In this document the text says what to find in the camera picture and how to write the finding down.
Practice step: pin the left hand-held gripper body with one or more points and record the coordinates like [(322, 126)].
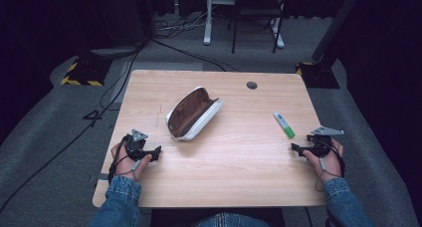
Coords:
[(136, 144)]

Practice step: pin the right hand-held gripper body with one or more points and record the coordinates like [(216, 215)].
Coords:
[(321, 141)]

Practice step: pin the green and white marker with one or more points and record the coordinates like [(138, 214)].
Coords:
[(284, 124)]

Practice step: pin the white pencil case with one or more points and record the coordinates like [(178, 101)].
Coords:
[(193, 114)]

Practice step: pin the person's left hand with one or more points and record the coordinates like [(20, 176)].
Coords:
[(127, 164)]

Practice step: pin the person's right hand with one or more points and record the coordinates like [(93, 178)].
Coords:
[(326, 164)]

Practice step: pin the black and yellow stand base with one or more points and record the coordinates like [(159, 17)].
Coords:
[(85, 71), (316, 75)]

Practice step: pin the person's lap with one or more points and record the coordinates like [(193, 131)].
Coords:
[(229, 220)]

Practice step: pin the black slanted pole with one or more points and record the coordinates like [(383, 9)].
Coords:
[(335, 26)]

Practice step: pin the black chair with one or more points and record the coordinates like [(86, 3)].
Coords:
[(257, 16)]

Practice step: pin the white desk frame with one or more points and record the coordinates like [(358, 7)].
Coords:
[(212, 18)]

